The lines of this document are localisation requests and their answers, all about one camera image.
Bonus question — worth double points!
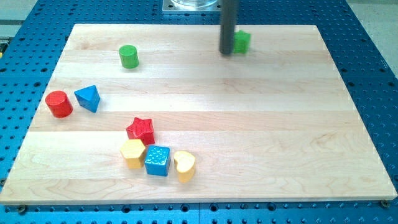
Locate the blue triangle block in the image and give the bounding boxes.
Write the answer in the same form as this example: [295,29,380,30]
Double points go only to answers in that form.
[74,85,101,113]

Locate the red cylinder block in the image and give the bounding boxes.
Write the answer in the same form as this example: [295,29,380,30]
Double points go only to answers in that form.
[45,90,73,118]

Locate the green star block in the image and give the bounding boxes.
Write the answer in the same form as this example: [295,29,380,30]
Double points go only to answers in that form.
[233,30,251,54]

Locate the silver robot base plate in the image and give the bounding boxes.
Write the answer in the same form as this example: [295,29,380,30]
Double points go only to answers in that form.
[162,0,221,12]

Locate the yellow hexagon block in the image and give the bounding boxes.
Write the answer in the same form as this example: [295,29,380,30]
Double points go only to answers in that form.
[120,139,146,169]

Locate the green cylinder block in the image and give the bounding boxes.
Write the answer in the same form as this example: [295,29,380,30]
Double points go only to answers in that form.
[119,45,139,69]

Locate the light wooden board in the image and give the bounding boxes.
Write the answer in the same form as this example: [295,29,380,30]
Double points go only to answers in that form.
[1,24,397,205]

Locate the board stop screw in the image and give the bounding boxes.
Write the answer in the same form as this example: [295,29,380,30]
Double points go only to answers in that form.
[17,205,27,215]
[380,200,390,208]

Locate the yellow heart block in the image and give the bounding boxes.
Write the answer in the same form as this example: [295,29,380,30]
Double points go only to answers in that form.
[174,151,196,183]

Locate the blue cube block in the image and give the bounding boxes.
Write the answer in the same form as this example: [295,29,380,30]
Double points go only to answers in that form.
[144,145,170,177]

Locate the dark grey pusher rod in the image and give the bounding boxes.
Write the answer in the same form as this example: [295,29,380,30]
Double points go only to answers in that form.
[219,0,239,55]

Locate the red star block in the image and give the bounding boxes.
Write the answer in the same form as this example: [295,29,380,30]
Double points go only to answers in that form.
[126,117,155,145]

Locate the right board stop screw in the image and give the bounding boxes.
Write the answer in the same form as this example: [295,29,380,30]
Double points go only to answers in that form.
[380,200,390,208]

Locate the left board stop screw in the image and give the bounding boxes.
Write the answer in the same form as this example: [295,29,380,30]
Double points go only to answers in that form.
[17,205,27,215]

